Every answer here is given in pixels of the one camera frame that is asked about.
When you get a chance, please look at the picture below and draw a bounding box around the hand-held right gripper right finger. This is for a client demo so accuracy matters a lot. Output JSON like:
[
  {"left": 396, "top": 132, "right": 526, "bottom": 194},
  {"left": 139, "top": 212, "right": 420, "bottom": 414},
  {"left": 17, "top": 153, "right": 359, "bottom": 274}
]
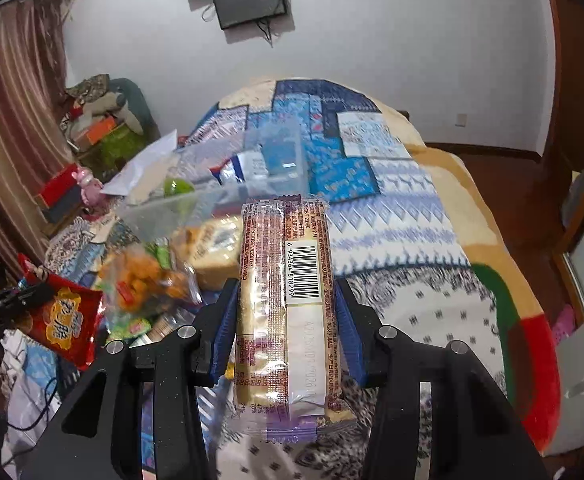
[{"left": 334, "top": 277, "right": 550, "bottom": 480}]

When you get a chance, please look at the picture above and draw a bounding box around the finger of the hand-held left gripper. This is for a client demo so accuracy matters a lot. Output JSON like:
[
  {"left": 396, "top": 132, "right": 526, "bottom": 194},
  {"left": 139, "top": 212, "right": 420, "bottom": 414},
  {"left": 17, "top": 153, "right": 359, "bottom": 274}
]
[{"left": 0, "top": 282, "right": 55, "bottom": 335}]

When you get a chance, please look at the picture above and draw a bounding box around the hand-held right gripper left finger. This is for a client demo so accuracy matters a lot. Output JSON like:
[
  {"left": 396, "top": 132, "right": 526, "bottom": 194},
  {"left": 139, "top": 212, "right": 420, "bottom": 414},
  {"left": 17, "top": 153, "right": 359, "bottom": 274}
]
[{"left": 22, "top": 277, "right": 240, "bottom": 480}]

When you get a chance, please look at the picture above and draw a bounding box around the red snack bag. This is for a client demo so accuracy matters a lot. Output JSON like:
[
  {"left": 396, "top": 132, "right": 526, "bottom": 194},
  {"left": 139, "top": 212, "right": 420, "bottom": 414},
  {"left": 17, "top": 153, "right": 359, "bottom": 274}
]
[{"left": 17, "top": 254, "right": 105, "bottom": 371}]

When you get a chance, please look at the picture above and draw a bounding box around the long biscuit packet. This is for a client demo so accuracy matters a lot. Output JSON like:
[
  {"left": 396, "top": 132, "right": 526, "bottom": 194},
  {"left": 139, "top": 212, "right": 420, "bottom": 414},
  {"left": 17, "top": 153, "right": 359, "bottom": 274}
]
[{"left": 227, "top": 195, "right": 357, "bottom": 443}]

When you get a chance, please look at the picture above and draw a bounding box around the tan pastry packet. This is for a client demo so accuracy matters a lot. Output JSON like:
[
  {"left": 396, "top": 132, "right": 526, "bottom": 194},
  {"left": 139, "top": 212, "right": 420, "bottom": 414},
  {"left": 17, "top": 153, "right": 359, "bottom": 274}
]
[{"left": 172, "top": 215, "right": 245, "bottom": 291}]

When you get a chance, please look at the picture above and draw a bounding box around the green snack packet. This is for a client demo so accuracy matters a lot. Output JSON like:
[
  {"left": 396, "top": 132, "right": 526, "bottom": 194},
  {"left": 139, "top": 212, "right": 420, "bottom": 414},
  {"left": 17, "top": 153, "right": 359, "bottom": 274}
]
[{"left": 107, "top": 312, "right": 153, "bottom": 346}]

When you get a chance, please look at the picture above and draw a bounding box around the orange snack packet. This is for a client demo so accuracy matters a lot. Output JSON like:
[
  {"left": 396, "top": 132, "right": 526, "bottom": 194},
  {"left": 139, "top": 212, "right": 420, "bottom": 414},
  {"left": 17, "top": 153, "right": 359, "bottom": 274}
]
[{"left": 97, "top": 247, "right": 203, "bottom": 321}]

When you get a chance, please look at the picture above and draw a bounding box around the clear plastic container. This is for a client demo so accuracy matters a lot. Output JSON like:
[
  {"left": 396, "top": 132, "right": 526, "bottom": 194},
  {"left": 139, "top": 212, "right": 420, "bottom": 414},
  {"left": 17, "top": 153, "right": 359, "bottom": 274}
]
[{"left": 117, "top": 115, "right": 313, "bottom": 241}]

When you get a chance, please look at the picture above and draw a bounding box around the white plastic bag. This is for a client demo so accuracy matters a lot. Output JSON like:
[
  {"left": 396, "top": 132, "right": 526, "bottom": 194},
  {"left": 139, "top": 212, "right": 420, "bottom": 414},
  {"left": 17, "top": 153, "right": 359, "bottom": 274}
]
[{"left": 1, "top": 335, "right": 63, "bottom": 466}]

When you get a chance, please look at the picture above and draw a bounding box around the dark grey box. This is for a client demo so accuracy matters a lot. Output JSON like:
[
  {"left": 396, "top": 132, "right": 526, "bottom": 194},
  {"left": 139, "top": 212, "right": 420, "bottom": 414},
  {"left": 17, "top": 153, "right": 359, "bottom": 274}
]
[{"left": 44, "top": 190, "right": 85, "bottom": 224}]

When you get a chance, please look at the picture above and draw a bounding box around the red box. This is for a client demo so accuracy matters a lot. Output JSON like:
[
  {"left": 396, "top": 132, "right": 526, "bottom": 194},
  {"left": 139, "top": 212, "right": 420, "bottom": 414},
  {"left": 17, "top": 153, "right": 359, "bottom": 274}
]
[{"left": 37, "top": 165, "right": 80, "bottom": 208}]

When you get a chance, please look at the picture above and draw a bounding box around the pink toy figure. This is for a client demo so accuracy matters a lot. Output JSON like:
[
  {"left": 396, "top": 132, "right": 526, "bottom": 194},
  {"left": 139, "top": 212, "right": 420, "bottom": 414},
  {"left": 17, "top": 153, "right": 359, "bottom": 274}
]
[{"left": 72, "top": 165, "right": 104, "bottom": 208}]

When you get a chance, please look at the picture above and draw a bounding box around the green round thing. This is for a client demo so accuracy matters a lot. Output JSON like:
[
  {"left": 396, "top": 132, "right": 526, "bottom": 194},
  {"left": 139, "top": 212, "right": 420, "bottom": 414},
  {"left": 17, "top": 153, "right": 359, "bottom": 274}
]
[{"left": 164, "top": 177, "right": 197, "bottom": 199}]

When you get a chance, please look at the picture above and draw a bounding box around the blue white snack packet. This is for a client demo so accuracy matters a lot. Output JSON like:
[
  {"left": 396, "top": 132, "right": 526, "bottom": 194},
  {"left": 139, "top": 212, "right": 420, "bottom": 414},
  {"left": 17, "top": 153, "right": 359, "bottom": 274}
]
[{"left": 209, "top": 150, "right": 303, "bottom": 186}]

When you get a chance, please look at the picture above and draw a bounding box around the striped brown curtain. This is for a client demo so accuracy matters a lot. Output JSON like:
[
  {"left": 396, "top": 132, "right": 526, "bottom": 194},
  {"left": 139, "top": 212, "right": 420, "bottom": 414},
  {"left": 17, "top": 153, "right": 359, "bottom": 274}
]
[{"left": 0, "top": 0, "right": 80, "bottom": 281}]

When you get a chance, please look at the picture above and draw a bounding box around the white pillow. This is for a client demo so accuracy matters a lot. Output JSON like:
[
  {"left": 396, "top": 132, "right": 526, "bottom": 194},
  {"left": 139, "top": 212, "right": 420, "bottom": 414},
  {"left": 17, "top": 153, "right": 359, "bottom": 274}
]
[{"left": 101, "top": 130, "right": 179, "bottom": 196}]

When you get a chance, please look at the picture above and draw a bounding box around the orange box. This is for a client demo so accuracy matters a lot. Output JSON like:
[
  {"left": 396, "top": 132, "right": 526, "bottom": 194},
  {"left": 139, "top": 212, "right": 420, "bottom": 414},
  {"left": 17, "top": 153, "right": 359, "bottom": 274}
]
[{"left": 74, "top": 117, "right": 118, "bottom": 146}]

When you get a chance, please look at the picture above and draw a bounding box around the patterned cloth bag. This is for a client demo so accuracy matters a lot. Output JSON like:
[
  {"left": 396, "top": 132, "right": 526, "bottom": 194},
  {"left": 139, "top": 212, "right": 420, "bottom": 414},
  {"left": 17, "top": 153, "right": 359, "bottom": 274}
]
[{"left": 64, "top": 74, "right": 111, "bottom": 102}]

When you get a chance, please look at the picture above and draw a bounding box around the wooden wardrobe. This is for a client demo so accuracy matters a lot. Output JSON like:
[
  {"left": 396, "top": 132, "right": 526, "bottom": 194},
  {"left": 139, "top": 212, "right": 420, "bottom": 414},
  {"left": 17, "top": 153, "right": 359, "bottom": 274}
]
[{"left": 539, "top": 0, "right": 584, "bottom": 326}]

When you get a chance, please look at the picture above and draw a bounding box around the black monitor cable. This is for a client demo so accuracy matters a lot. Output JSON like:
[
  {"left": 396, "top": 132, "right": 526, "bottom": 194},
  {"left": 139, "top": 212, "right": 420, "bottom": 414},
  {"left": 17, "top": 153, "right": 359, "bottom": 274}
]
[{"left": 256, "top": 16, "right": 276, "bottom": 45}]

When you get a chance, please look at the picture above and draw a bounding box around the small black wall monitor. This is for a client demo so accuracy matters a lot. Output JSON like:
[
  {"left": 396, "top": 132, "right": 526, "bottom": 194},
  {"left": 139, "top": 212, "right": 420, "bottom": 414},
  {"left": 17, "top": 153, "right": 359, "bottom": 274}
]
[{"left": 212, "top": 0, "right": 289, "bottom": 31}]

